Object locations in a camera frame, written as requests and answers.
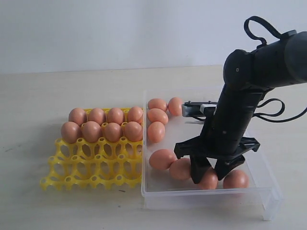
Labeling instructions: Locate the brown egg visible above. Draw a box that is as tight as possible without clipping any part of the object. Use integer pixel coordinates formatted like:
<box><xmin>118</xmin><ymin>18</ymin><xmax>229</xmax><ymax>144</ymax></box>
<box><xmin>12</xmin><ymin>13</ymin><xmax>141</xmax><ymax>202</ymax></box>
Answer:
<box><xmin>61</xmin><ymin>121</ymin><xmax>82</xmax><ymax>144</ymax></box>
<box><xmin>124</xmin><ymin>121</ymin><xmax>143</xmax><ymax>142</ymax></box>
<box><xmin>147</xmin><ymin>121</ymin><xmax>165</xmax><ymax>143</ymax></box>
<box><xmin>104</xmin><ymin>123</ymin><xmax>122</xmax><ymax>142</ymax></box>
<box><xmin>149</xmin><ymin>149</ymin><xmax>177</xmax><ymax>170</ymax></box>
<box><xmin>169</xmin><ymin>158</ymin><xmax>191</xmax><ymax>181</ymax></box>
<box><xmin>107</xmin><ymin>107</ymin><xmax>125</xmax><ymax>125</ymax></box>
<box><xmin>69</xmin><ymin>108</ymin><xmax>87</xmax><ymax>126</ymax></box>
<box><xmin>127</xmin><ymin>106</ymin><xmax>143</xmax><ymax>124</ymax></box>
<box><xmin>168</xmin><ymin>97</ymin><xmax>183</xmax><ymax>116</ymax></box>
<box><xmin>147</xmin><ymin>98</ymin><xmax>168</xmax><ymax>112</ymax></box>
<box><xmin>223</xmin><ymin>170</ymin><xmax>249</xmax><ymax>189</ymax></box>
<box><xmin>197</xmin><ymin>167</ymin><xmax>218</xmax><ymax>190</ymax></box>
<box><xmin>88</xmin><ymin>108</ymin><xmax>106</xmax><ymax>125</ymax></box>

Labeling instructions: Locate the yellow plastic egg tray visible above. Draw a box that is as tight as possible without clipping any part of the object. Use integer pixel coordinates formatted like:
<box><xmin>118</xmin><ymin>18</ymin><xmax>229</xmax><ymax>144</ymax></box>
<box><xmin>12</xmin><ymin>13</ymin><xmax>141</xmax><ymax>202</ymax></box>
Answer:
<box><xmin>39</xmin><ymin>107</ymin><xmax>144</xmax><ymax>192</ymax></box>

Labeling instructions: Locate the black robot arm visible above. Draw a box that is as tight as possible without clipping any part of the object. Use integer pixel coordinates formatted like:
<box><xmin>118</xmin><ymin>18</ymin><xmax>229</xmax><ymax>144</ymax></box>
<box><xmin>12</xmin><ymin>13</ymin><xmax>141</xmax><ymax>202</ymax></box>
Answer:
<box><xmin>174</xmin><ymin>31</ymin><xmax>307</xmax><ymax>184</ymax></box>

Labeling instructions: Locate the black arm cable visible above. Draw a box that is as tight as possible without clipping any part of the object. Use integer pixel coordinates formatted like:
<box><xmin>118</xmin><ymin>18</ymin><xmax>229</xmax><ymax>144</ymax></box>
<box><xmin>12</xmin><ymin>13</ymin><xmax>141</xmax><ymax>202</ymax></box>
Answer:
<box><xmin>243</xmin><ymin>16</ymin><xmax>307</xmax><ymax>122</ymax></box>

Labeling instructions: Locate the brown egg second row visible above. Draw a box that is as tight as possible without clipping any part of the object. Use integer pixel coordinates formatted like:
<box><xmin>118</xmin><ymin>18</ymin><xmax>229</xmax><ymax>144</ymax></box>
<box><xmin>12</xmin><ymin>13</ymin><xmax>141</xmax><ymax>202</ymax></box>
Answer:
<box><xmin>147</xmin><ymin>108</ymin><xmax>168</xmax><ymax>125</ymax></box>
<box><xmin>82</xmin><ymin>121</ymin><xmax>102</xmax><ymax>143</ymax></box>

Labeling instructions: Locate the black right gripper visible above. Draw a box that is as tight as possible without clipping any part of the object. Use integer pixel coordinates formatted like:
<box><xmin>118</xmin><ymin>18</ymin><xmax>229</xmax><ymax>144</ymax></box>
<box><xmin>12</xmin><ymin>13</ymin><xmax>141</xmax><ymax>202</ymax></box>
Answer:
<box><xmin>174</xmin><ymin>88</ymin><xmax>260</xmax><ymax>184</ymax></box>

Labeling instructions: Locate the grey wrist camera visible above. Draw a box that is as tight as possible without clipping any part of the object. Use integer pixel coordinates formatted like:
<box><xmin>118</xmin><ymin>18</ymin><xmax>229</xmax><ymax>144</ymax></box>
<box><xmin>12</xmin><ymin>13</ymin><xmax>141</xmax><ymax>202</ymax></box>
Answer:
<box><xmin>181</xmin><ymin>101</ymin><xmax>217</xmax><ymax>120</ymax></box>

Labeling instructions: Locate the clear plastic box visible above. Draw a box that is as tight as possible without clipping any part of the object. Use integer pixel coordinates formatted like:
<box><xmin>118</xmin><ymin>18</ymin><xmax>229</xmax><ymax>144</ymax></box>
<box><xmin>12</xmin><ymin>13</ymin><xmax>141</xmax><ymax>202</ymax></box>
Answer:
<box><xmin>140</xmin><ymin>86</ymin><xmax>284</xmax><ymax>221</ymax></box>

